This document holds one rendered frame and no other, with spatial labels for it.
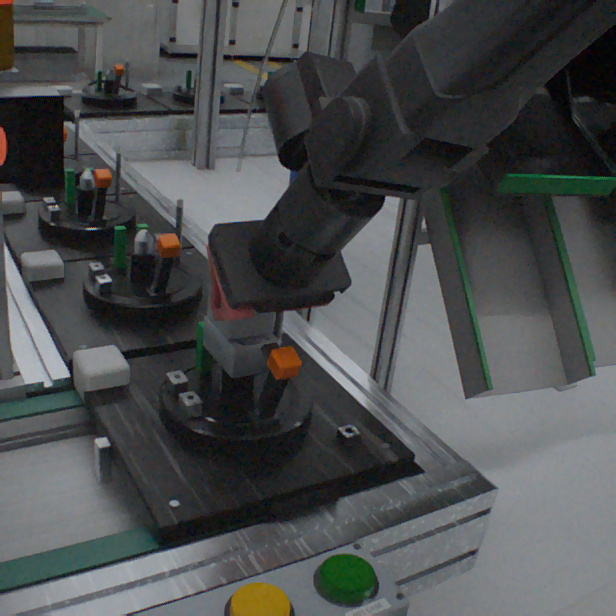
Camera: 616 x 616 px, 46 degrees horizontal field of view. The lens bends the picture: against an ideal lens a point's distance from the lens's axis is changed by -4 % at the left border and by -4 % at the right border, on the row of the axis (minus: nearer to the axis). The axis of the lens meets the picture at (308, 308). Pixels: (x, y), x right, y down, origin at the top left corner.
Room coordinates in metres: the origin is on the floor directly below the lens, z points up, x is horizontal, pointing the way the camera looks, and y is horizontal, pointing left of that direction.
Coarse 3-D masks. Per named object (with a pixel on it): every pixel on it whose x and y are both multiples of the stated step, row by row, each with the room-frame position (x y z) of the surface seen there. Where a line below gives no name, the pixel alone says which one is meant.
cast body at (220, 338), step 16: (208, 304) 0.58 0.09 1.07; (208, 320) 0.58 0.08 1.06; (224, 320) 0.55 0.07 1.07; (240, 320) 0.55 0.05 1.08; (256, 320) 0.56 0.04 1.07; (272, 320) 0.57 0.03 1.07; (208, 336) 0.58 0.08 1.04; (224, 336) 0.55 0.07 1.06; (240, 336) 0.55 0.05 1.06; (256, 336) 0.56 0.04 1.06; (272, 336) 0.56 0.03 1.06; (224, 352) 0.55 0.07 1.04; (240, 352) 0.54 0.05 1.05; (256, 352) 0.55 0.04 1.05; (224, 368) 0.55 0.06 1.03; (240, 368) 0.54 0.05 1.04; (256, 368) 0.55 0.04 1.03
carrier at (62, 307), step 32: (32, 256) 0.81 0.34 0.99; (128, 256) 0.89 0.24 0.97; (192, 256) 0.92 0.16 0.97; (32, 288) 0.77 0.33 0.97; (64, 288) 0.78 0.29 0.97; (96, 288) 0.74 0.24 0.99; (128, 288) 0.76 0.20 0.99; (192, 288) 0.78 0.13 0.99; (64, 320) 0.70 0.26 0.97; (96, 320) 0.71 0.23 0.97; (128, 320) 0.72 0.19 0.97; (160, 320) 0.73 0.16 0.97; (192, 320) 0.74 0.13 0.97; (64, 352) 0.64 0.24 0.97; (128, 352) 0.66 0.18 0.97; (160, 352) 0.68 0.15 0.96
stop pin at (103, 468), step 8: (96, 440) 0.51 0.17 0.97; (104, 440) 0.51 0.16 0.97; (96, 448) 0.50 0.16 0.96; (104, 448) 0.50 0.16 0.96; (96, 456) 0.50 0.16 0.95; (104, 456) 0.50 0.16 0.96; (96, 464) 0.50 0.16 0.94; (104, 464) 0.50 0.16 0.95; (96, 472) 0.50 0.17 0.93; (104, 472) 0.50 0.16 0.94; (104, 480) 0.50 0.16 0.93
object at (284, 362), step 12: (264, 348) 0.53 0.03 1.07; (276, 348) 0.53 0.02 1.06; (288, 348) 0.52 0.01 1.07; (276, 360) 0.50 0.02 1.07; (288, 360) 0.51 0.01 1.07; (300, 360) 0.51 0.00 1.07; (276, 372) 0.50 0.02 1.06; (288, 372) 0.50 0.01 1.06; (264, 384) 0.52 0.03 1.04; (276, 384) 0.51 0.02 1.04; (264, 396) 0.52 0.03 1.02; (276, 396) 0.52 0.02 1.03; (264, 408) 0.52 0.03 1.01; (276, 408) 0.53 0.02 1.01
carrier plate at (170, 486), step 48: (288, 336) 0.73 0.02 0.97; (144, 384) 0.60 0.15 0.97; (336, 384) 0.64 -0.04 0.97; (144, 432) 0.52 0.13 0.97; (336, 432) 0.56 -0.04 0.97; (384, 432) 0.57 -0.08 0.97; (144, 480) 0.46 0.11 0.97; (192, 480) 0.47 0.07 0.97; (240, 480) 0.48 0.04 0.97; (288, 480) 0.48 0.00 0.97; (336, 480) 0.49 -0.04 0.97; (192, 528) 0.42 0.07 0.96
